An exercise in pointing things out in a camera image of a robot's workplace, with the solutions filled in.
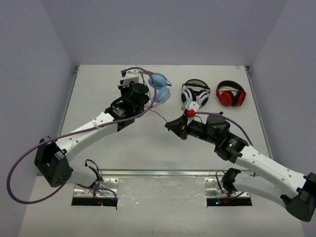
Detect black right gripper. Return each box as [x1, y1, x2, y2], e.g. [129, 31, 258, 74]
[165, 114, 219, 145]

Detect black headphone audio cable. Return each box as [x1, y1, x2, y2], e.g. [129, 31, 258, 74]
[140, 74, 172, 133]

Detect pink blue cat-ear headphones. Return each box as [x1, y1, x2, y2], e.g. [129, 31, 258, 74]
[148, 73, 172, 107]

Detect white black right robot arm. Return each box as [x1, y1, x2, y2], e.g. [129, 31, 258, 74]
[165, 112, 316, 222]

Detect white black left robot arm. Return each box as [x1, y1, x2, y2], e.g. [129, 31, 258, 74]
[34, 83, 149, 188]

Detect white black headphones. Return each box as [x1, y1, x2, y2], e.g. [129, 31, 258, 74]
[181, 79, 211, 107]

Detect red black headphones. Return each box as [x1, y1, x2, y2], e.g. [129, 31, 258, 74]
[216, 80, 246, 107]

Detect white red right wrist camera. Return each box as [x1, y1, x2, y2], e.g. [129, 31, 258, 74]
[181, 99, 200, 125]

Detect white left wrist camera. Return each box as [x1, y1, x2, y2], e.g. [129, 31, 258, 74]
[120, 66, 140, 87]

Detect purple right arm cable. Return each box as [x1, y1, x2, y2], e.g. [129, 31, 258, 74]
[194, 111, 254, 146]

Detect black right base wire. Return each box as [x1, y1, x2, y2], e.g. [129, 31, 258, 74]
[215, 170, 234, 196]

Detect black base wire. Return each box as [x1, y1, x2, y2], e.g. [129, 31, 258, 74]
[84, 158, 102, 185]
[215, 170, 234, 196]

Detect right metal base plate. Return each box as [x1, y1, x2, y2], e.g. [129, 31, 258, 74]
[204, 176, 250, 198]

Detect metal base plate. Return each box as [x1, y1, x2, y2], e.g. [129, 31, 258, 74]
[73, 177, 119, 198]
[204, 176, 250, 198]

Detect silver aluminium rail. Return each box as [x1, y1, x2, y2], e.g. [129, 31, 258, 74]
[98, 168, 252, 177]

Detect black left base wire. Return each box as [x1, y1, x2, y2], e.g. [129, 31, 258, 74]
[84, 158, 102, 185]

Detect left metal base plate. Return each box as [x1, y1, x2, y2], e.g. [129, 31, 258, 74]
[73, 177, 119, 198]

